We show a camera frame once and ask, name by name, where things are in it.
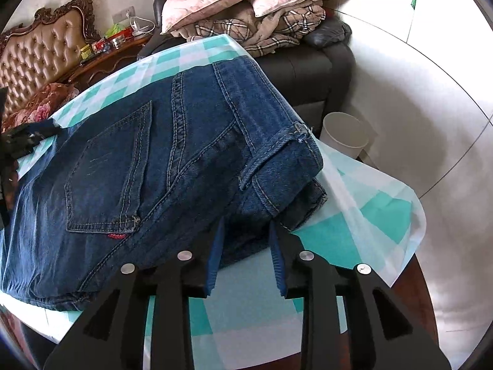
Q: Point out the white wall outlet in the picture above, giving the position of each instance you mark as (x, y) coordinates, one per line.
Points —
(124, 14)

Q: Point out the dark wooden table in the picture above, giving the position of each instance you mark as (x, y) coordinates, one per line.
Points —
(418, 289)

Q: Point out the carved wooden nightstand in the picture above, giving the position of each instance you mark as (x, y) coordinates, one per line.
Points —
(111, 61)

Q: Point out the brown plaid blanket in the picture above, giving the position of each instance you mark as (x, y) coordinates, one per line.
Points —
(269, 27)

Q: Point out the teal white checkered tablecloth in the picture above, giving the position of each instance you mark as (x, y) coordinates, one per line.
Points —
(246, 316)

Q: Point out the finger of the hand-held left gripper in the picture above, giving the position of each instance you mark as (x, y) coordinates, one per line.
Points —
(27, 137)

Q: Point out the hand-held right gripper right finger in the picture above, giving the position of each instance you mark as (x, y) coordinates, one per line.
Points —
(278, 262)

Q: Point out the yellow green small box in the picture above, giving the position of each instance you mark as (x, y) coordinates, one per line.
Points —
(86, 51)

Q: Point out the red small box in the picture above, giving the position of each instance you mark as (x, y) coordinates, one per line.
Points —
(102, 45)

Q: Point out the black leather armchair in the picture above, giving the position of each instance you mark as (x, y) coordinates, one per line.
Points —
(308, 73)

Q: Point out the green plastic bag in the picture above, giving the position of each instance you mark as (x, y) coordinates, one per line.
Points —
(114, 31)

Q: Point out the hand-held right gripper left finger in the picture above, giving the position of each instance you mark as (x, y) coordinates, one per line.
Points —
(214, 262)

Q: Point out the tufted leather carved headboard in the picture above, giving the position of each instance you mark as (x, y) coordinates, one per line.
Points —
(34, 50)

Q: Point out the blue denim pants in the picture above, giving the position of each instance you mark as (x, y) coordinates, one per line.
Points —
(161, 162)

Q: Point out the red floral blanket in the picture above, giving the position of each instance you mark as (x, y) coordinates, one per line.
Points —
(38, 104)

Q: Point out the white waste bin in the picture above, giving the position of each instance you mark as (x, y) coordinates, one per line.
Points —
(344, 133)

